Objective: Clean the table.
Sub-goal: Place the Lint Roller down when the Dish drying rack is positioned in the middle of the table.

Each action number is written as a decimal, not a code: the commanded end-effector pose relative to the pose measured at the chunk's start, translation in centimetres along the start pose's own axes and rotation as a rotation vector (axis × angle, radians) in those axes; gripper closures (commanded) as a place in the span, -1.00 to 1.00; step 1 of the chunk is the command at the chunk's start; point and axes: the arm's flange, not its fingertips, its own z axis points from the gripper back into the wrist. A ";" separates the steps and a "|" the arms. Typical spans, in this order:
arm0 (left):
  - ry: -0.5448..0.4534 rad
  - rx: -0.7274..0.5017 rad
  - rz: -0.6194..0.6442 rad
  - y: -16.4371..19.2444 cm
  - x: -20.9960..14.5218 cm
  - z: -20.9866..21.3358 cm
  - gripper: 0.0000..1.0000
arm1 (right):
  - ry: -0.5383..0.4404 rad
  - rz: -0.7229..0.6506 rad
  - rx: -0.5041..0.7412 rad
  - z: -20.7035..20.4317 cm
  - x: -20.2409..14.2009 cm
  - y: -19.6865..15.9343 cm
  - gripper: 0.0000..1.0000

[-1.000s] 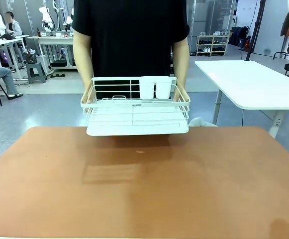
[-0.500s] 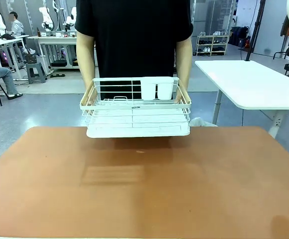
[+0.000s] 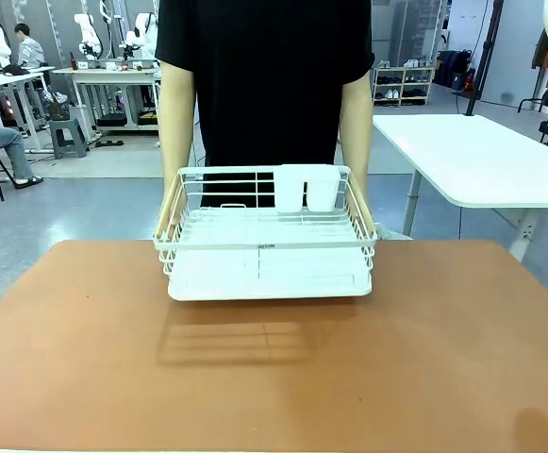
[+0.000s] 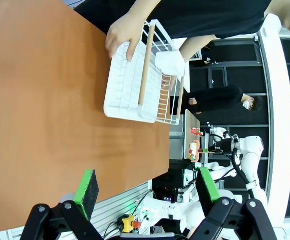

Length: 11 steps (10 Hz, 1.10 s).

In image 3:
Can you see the grey plastic stool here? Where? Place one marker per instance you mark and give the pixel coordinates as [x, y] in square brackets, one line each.
[68, 127]

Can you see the black box under table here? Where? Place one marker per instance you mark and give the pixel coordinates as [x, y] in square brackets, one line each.
[111, 120]

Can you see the white office desk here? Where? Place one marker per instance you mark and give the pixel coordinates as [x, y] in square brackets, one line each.
[0, 80]

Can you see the black slanted pole stand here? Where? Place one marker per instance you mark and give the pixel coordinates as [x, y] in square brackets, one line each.
[486, 47]

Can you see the person's left hand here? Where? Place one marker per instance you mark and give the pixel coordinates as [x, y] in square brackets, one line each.
[364, 193]

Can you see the person's right forearm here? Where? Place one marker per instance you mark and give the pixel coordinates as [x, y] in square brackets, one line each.
[175, 146]

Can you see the light wooden shoe rack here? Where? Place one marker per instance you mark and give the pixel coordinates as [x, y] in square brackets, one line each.
[403, 69]

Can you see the seated person in jeans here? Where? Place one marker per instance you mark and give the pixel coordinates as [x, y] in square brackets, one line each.
[9, 146]

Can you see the black backpack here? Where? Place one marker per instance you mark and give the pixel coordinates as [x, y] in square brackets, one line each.
[455, 66]

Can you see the black floor power strip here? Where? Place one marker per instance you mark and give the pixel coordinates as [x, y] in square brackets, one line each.
[109, 141]

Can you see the white side table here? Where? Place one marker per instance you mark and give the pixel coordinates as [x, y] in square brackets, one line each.
[467, 156]

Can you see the seated person in grey hoodie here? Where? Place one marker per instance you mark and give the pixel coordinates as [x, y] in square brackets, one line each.
[30, 52]

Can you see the dark olive hanging jacket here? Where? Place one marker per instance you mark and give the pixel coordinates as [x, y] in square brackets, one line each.
[540, 56]

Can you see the person's black t-shirt torso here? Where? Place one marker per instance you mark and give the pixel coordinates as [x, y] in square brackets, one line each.
[264, 85]

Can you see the black and yellow box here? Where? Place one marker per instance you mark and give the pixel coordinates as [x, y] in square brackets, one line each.
[147, 118]

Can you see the white shoes pair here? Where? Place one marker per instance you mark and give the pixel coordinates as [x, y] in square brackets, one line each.
[392, 94]

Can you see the white plastic cutlery holder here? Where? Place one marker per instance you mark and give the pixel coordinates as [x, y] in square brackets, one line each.
[287, 193]

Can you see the black bag on desk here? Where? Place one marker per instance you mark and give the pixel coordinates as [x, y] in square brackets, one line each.
[15, 70]

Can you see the person's right hand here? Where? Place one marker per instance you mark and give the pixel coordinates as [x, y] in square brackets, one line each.
[172, 193]

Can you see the black mesh basket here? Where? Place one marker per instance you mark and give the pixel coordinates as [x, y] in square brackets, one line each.
[59, 112]

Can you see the white sneakers pair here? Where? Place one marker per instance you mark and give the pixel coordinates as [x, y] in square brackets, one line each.
[411, 63]

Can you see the person's left forearm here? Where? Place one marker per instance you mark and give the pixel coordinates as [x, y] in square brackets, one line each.
[358, 146]

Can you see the red fire extinguisher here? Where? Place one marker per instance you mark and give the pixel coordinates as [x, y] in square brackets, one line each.
[469, 82]

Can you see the white-framed workshop table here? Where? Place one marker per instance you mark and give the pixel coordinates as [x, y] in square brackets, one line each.
[108, 72]

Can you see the brown glass bottle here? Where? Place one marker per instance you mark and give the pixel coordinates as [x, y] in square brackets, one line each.
[72, 61]

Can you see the black metal stool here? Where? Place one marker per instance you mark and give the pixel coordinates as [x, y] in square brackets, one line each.
[535, 100]

